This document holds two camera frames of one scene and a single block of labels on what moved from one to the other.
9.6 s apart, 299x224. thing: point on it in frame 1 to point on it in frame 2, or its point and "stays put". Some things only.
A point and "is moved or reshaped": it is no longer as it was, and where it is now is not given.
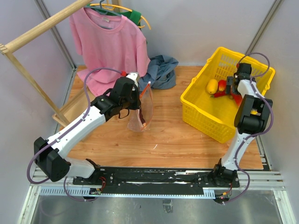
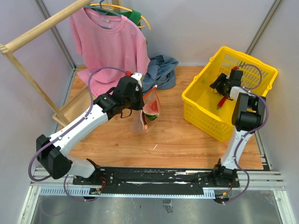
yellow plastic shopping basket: x=216 y=116 stays put
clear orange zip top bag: x=140 y=118 is moved or reshaped
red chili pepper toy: x=218 y=94 to x=221 y=102
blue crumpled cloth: x=160 y=73 stays put
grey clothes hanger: x=102 y=10 stays put
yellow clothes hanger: x=110 y=7 stays put
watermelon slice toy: x=238 y=99 is moved or reshaped
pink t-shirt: x=108 y=41 stays put
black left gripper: x=135 y=91 stays put
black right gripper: x=229 y=83 to x=221 y=79
